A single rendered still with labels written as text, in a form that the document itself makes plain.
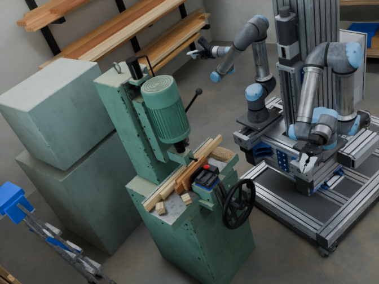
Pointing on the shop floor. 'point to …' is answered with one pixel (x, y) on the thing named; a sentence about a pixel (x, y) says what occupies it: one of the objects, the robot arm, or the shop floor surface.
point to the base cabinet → (204, 245)
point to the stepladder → (47, 232)
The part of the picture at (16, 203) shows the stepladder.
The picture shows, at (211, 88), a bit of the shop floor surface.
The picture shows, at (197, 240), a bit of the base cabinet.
